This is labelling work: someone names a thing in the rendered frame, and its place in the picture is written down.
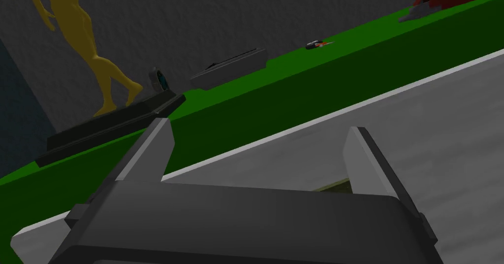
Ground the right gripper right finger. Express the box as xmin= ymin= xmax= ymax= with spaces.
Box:
xmin=342 ymin=126 xmax=421 ymax=214

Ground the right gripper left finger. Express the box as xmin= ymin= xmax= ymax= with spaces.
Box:
xmin=115 ymin=118 xmax=176 ymax=183

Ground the black flat statue base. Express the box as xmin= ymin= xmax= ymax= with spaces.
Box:
xmin=34 ymin=90 xmax=187 ymax=168

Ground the grey table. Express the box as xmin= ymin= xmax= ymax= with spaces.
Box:
xmin=9 ymin=49 xmax=504 ymax=264

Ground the small round grey clock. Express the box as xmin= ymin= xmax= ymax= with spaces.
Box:
xmin=148 ymin=67 xmax=170 ymax=91

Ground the dark grey flat box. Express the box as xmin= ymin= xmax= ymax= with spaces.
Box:
xmin=190 ymin=48 xmax=268 ymax=91

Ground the small black and orange object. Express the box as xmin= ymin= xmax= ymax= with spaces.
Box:
xmin=305 ymin=40 xmax=335 ymax=51

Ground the yellow human figure statue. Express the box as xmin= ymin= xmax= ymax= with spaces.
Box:
xmin=20 ymin=0 xmax=144 ymax=117

